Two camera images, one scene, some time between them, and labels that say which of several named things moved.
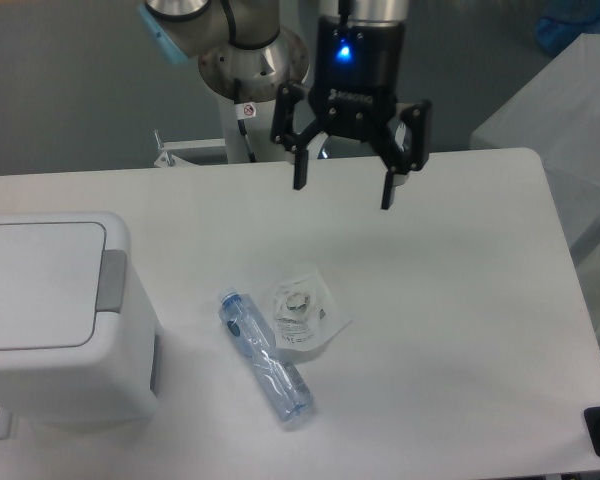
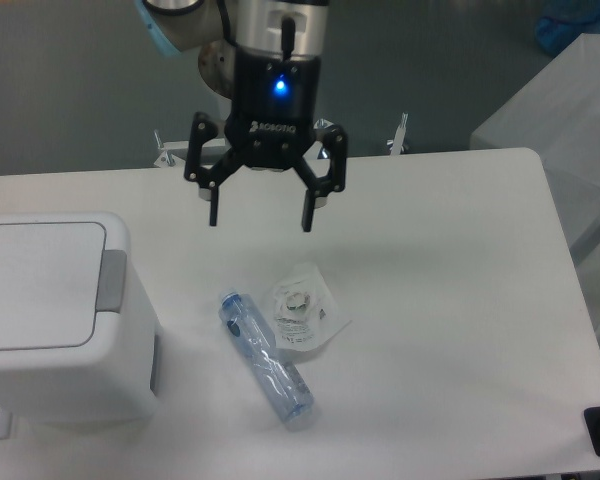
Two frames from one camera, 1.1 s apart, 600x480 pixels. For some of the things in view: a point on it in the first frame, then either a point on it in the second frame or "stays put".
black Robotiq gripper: (358, 74) to (271, 127)
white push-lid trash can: (67, 336) stays put
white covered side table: (569, 113) stays put
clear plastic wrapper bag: (305, 311) stays put
